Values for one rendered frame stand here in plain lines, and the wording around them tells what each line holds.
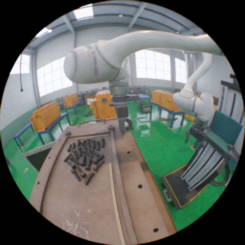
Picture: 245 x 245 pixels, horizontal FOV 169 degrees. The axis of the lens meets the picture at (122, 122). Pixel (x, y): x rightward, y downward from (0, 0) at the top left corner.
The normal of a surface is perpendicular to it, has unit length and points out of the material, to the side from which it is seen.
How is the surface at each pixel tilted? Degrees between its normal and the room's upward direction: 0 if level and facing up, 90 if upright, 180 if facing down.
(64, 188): 0
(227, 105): 90
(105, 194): 0
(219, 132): 90
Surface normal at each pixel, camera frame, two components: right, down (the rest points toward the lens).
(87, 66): 0.54, 0.68
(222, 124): -0.98, 0.14
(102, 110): 0.21, 0.44
